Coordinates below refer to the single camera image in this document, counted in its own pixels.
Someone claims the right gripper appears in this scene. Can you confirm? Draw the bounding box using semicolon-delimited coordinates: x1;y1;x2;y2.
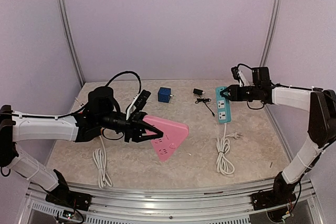
220;84;260;101

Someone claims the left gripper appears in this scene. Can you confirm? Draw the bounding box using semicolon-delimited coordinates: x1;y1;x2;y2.
97;111;165;143

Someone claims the teal power strip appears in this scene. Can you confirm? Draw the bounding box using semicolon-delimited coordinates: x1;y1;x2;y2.
215;86;232;124

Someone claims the pink triangular power strip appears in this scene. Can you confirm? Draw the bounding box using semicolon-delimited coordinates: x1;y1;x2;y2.
143;115;189;162

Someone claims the blue cube socket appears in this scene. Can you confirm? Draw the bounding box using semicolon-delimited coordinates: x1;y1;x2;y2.
157;87;174;103

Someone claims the black power adapter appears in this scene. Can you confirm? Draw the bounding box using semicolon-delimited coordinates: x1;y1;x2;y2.
193;88;204;95

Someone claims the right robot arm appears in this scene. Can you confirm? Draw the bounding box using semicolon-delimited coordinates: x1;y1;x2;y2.
217;63;335;210

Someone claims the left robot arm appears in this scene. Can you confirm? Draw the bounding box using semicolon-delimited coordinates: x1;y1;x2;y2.
1;83;164;208

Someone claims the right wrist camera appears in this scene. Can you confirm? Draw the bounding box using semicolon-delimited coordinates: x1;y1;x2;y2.
231;67;249;87

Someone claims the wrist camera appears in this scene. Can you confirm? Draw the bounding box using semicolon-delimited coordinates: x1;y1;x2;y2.
125;90;151;121
231;67;249;87

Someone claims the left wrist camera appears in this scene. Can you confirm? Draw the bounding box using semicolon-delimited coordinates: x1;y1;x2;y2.
125;90;151;121

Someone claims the white cable of orange strip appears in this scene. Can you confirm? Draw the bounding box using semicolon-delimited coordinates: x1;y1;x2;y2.
93;134;113;189

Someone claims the right aluminium frame post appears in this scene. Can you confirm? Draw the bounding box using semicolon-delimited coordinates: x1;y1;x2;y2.
259;0;281;67

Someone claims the aluminium frame post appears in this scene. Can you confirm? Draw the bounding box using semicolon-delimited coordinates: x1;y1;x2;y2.
57;0;85;87
259;0;281;67

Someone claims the white cable of teal strip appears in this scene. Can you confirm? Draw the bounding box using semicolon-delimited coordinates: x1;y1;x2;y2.
215;123;244;175

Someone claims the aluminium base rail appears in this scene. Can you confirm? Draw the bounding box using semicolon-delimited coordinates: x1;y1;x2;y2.
14;179;327;223

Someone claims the left aluminium frame post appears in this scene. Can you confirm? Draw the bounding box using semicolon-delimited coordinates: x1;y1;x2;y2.
57;0;85;87

